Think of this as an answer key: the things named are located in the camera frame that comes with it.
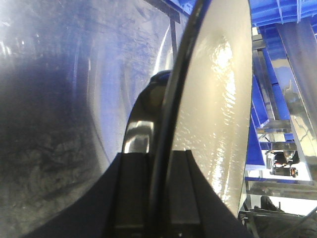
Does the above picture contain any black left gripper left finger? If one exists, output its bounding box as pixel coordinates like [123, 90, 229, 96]
[27, 153, 150, 238]

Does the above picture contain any beige plate black rim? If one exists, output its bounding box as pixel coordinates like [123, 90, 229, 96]
[148, 0, 253, 219]

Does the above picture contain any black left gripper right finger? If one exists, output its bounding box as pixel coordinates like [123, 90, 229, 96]
[168, 150, 252, 238]

